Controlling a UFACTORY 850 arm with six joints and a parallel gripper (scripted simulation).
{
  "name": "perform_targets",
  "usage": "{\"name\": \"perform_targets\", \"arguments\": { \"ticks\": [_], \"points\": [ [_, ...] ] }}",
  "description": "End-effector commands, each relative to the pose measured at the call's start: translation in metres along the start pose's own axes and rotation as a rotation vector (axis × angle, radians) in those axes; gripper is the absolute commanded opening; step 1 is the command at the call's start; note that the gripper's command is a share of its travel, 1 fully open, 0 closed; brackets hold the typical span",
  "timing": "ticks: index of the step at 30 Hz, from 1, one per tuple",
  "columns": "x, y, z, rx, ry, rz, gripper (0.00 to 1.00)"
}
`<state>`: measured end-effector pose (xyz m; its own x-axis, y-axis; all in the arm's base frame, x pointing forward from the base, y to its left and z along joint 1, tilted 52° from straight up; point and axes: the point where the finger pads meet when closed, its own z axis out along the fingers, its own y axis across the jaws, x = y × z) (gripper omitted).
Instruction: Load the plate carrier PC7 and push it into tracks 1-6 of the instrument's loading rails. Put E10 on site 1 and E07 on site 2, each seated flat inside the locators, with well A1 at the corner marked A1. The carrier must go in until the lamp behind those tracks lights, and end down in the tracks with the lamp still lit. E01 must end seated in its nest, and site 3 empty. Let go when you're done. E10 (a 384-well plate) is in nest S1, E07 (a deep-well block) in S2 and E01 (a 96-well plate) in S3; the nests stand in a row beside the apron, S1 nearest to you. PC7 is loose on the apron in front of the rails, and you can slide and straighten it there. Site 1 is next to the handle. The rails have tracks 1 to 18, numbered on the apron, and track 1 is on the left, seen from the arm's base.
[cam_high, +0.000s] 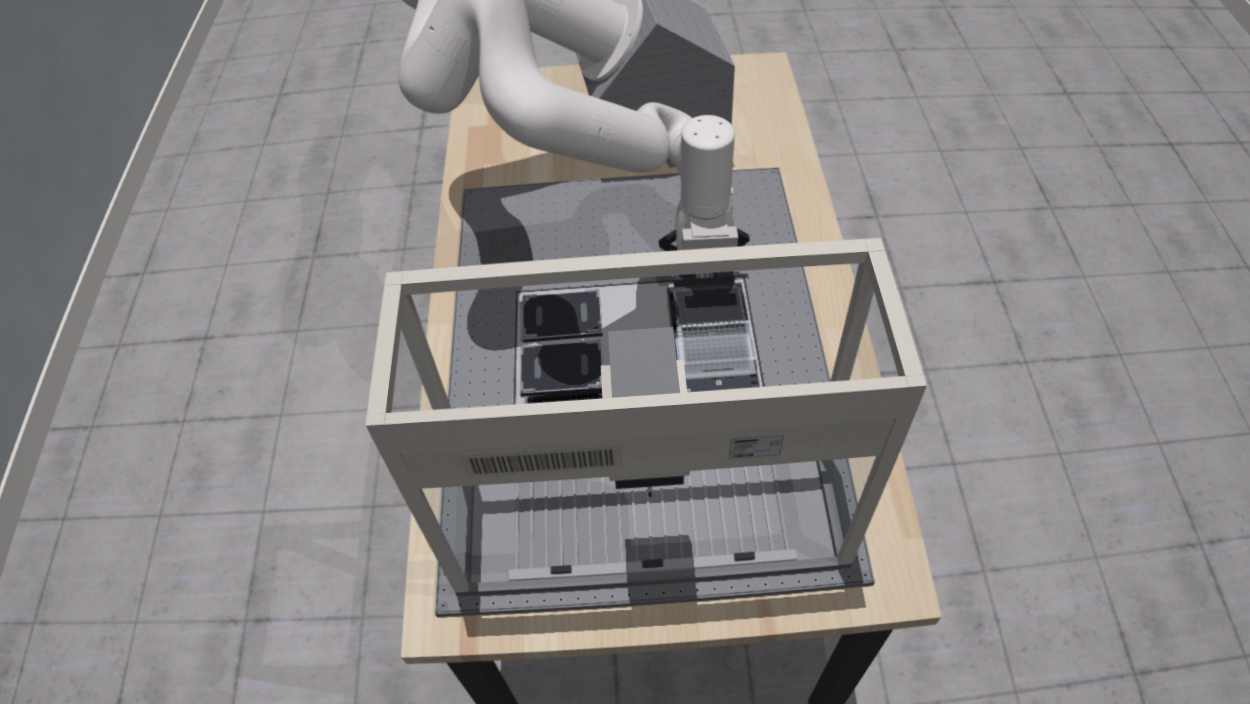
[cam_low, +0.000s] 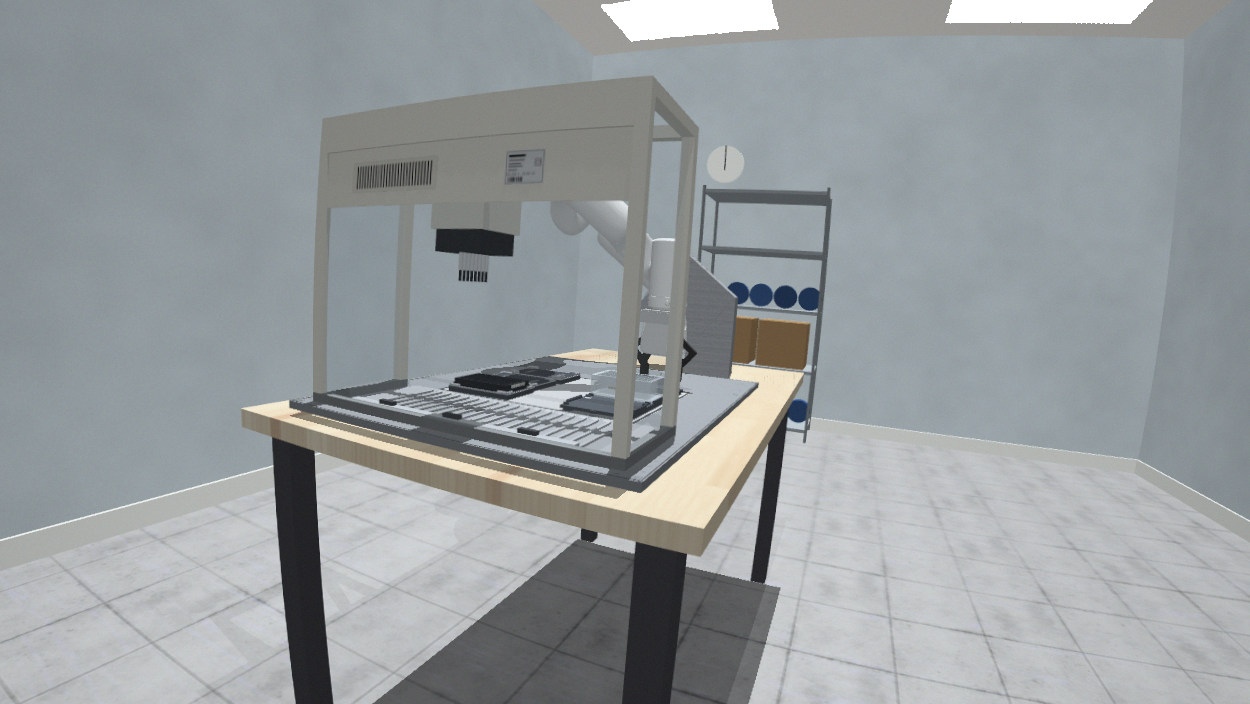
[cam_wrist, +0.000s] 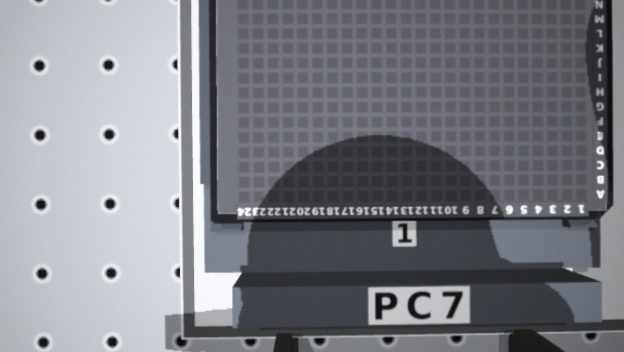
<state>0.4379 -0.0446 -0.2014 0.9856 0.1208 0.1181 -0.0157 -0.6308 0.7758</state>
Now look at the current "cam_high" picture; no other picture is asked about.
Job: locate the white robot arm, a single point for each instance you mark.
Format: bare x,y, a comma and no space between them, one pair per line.
443,56

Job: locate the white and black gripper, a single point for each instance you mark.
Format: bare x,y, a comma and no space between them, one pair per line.
683,222

